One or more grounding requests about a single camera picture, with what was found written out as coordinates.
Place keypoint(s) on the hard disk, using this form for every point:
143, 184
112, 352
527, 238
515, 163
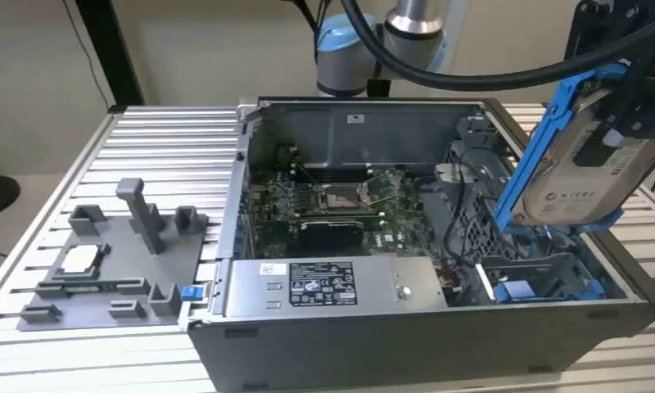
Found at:
562, 196

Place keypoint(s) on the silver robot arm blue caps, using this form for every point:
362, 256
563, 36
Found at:
338, 69

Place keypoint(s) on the grey metal disk bay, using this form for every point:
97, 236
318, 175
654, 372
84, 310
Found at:
551, 266

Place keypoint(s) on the empty blue disk carrier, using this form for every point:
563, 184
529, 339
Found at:
515, 291

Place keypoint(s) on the perforated metal drive cage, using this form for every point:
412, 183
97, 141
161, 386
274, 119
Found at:
470, 229

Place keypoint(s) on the green motherboard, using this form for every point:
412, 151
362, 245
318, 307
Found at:
392, 229

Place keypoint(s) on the CPU socket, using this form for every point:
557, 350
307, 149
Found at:
332, 200

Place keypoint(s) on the black graphics card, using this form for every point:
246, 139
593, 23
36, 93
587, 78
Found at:
330, 235

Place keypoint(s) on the black open PC case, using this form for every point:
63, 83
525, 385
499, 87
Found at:
360, 352

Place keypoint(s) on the grey power supply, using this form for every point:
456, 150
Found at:
251, 290

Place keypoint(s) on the blue case latch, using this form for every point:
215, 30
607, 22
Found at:
191, 294

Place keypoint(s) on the grey parts rack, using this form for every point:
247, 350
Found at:
115, 262

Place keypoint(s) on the silver CPU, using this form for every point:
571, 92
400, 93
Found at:
79, 260

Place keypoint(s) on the black upright post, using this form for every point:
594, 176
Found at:
115, 61

